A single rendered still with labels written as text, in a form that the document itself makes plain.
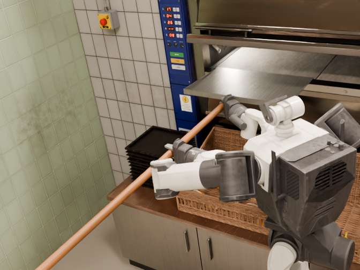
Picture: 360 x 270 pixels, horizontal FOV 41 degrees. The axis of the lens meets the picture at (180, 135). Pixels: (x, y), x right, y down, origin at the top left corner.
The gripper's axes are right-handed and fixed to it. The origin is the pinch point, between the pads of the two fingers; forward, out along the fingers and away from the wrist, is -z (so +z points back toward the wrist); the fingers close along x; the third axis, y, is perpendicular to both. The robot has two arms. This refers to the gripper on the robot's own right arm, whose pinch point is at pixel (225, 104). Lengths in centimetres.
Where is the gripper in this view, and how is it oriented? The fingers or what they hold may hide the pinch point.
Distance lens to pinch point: 227.3
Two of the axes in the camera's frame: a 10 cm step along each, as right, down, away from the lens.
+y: -9.2, 2.9, -2.7
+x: -1.3, -8.7, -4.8
